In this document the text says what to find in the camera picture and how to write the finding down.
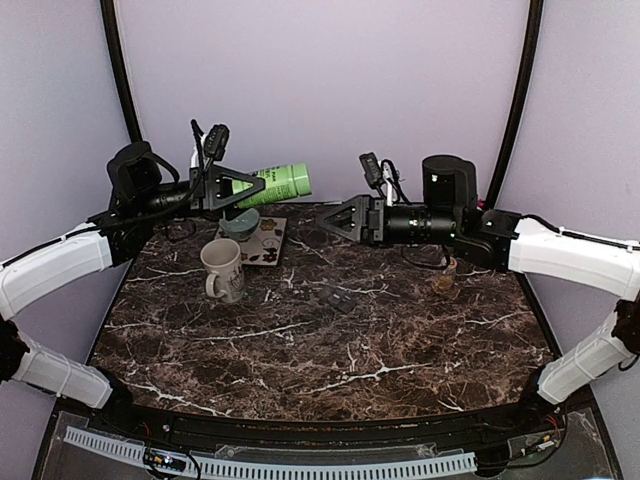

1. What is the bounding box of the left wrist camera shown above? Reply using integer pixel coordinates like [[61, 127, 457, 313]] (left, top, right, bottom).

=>
[[190, 119, 230, 170]]

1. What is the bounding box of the beige ceramic mug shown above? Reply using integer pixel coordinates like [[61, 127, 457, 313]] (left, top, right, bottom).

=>
[[200, 238, 246, 303]]

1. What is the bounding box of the black corner frame post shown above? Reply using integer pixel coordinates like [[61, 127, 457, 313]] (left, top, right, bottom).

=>
[[485, 0, 544, 209], [100, 0, 143, 142]]

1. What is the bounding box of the black corner frame post left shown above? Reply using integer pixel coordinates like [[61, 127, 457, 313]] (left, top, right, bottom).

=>
[[100, 0, 143, 142]]

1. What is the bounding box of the square floral ceramic plate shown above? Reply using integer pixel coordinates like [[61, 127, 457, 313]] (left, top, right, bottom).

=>
[[214, 216, 287, 266]]

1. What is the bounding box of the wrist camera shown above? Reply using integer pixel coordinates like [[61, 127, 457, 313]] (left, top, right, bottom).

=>
[[190, 119, 230, 170], [359, 152, 409, 206]]

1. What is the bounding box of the white slotted cable duct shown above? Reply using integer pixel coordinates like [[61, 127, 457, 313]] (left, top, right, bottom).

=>
[[62, 427, 477, 480]]

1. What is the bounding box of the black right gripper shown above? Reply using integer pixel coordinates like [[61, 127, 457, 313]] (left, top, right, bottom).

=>
[[317, 192, 461, 249]]

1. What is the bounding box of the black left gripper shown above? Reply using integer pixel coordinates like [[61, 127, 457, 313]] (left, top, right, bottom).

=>
[[136, 163, 270, 222]]

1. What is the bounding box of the green pill bottle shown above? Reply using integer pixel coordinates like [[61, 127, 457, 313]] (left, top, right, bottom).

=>
[[235, 163, 312, 208]]

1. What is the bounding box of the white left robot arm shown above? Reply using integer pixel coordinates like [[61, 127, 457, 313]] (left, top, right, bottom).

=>
[[1, 138, 266, 436]]

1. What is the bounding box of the celadon bowl on plate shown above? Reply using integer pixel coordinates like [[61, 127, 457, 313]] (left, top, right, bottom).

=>
[[219, 208, 260, 242]]

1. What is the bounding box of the grey weekly pill organizer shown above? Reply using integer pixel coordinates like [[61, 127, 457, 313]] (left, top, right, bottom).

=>
[[319, 286, 356, 314]]

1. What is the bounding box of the black front rail base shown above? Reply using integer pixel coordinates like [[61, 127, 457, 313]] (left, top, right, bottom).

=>
[[94, 367, 576, 456]]

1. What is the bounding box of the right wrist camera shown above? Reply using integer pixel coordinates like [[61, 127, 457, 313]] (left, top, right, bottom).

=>
[[359, 152, 409, 206]]

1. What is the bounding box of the black corner frame post right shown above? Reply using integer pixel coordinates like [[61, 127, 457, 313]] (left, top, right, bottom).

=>
[[485, 0, 544, 209]]

